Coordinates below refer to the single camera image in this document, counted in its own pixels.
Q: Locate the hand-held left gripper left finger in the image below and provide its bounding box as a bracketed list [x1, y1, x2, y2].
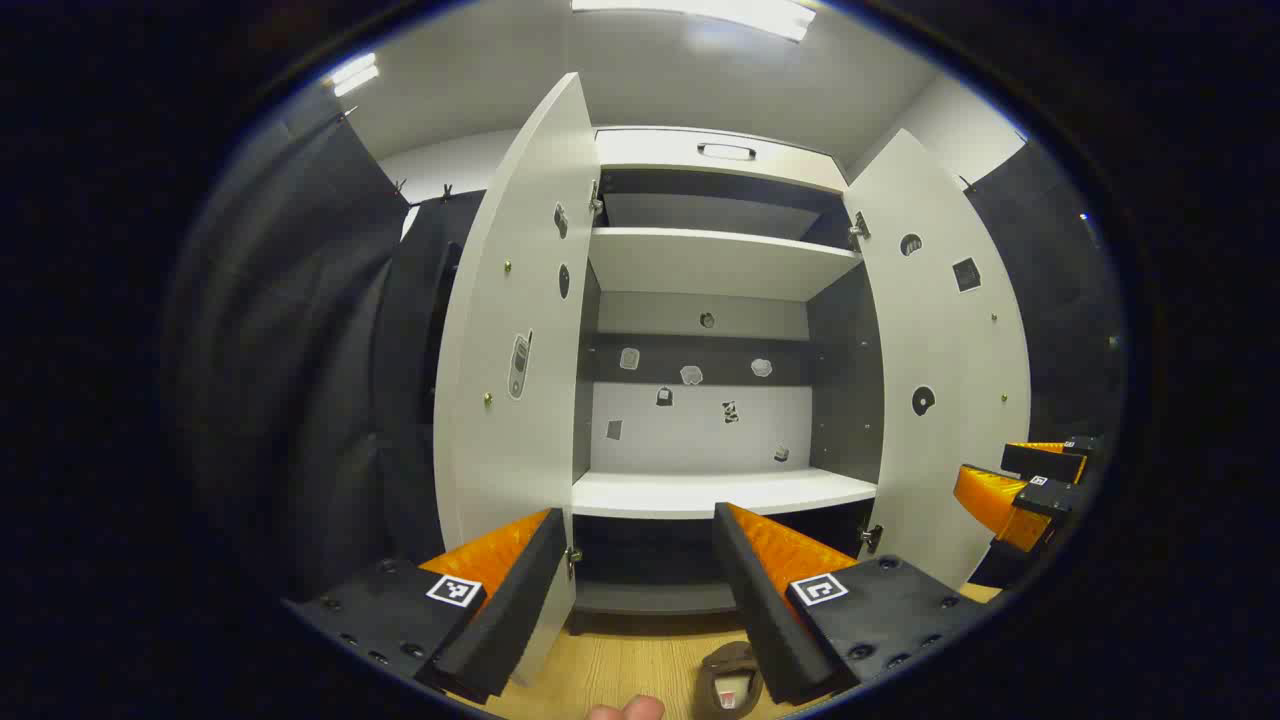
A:
[283, 508, 568, 706]

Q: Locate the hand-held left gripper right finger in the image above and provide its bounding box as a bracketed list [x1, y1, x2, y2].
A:
[712, 502, 991, 707]

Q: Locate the brown fuzzy shoe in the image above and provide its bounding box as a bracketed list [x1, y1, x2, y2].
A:
[693, 642, 766, 720]

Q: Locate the white shoe cabinet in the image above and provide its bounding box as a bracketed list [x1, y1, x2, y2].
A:
[570, 125, 886, 636]

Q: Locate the white cabinet shelf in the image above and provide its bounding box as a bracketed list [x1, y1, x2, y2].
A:
[588, 227, 863, 303]
[572, 468, 879, 521]

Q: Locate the black backdrop cloth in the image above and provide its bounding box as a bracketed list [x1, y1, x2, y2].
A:
[965, 140, 1126, 451]
[165, 90, 491, 601]

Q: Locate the ceiling light strip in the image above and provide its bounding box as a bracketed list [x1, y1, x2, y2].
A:
[330, 52, 381, 98]

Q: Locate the ceiling light panel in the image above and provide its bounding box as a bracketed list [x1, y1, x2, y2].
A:
[570, 0, 816, 41]

